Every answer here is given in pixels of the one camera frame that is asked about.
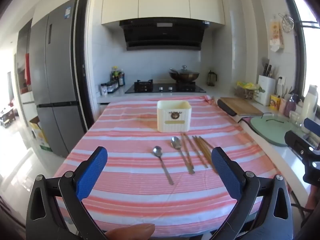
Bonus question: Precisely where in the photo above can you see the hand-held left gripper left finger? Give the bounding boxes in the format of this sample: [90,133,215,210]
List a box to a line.
[26,146,110,240]

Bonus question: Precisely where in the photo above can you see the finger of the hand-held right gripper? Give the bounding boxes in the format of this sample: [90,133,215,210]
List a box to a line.
[304,118,320,136]
[284,130,320,156]

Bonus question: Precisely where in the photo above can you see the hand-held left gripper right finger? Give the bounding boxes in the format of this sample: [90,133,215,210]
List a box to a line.
[211,147,294,240]

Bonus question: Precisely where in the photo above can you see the steel spoon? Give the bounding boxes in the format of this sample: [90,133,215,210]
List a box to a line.
[152,146,174,185]
[171,136,195,175]

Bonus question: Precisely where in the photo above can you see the white ribbed utensil container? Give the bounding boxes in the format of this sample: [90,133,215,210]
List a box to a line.
[157,100,192,133]

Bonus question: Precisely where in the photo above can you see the person's right forearm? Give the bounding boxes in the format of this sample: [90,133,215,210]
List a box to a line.
[306,186,320,212]

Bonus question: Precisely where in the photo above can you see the white plastic bottle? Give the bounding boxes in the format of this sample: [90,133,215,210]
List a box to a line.
[300,85,318,133]

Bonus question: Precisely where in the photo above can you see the purple soap dispenser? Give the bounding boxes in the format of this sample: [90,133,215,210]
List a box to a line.
[286,94,298,117]

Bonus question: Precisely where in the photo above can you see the green cutting board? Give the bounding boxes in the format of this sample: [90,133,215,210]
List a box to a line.
[250,113,308,147]

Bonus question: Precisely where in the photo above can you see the yellow printed box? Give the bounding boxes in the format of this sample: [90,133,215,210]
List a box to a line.
[270,94,282,110]

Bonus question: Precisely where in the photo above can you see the pink mat with black edge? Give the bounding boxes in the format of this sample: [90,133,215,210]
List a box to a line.
[237,115,275,140]

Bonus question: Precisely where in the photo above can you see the pink white striped tablecloth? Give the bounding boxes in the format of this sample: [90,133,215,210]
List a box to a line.
[54,95,273,238]

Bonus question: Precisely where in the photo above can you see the white knife block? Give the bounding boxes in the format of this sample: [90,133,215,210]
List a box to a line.
[257,74,276,106]

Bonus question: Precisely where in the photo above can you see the cardboard box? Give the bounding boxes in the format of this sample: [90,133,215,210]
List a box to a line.
[29,116,52,152]

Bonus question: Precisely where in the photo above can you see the black oblong pad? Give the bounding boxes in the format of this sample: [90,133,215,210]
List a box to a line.
[217,99,237,117]

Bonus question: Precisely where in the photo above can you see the wooden cutting board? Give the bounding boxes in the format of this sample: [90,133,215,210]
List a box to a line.
[220,97,264,117]

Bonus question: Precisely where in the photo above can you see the yellow plastic bag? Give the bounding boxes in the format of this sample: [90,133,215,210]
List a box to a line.
[237,81,260,90]

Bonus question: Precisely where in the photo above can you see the dark wooden furniture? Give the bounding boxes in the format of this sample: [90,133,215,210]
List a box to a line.
[0,102,19,128]

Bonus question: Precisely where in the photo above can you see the dark wok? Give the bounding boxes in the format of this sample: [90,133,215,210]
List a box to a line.
[169,68,200,82]

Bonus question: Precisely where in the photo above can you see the black gas cooktop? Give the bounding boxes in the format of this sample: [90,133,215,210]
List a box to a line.
[124,79,207,94]

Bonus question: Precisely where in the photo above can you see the glass wok lid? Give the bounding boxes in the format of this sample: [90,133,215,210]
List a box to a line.
[172,65,195,75]

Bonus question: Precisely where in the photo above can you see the grey refrigerator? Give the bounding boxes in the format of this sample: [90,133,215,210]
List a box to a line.
[29,0,88,158]

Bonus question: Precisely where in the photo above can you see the red hanging cloth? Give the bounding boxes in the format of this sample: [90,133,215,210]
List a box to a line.
[25,53,32,85]

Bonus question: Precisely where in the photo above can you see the black range hood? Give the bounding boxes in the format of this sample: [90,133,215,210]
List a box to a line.
[119,18,210,51]

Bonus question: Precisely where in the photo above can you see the wire basket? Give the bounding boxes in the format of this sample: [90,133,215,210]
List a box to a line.
[235,86,260,102]

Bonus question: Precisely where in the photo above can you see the dark window frame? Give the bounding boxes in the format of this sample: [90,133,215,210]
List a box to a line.
[285,0,320,100]

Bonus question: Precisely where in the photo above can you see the glass pitcher with black handle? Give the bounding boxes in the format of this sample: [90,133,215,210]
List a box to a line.
[207,70,217,86]

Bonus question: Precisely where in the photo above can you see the wall hanging with yellow print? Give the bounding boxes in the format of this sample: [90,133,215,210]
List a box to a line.
[269,17,285,53]

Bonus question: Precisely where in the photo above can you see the hanging wire trivet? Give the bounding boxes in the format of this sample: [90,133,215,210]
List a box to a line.
[279,13,295,33]

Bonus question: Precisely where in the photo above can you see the black door frame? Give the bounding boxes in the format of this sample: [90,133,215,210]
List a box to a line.
[76,0,95,130]

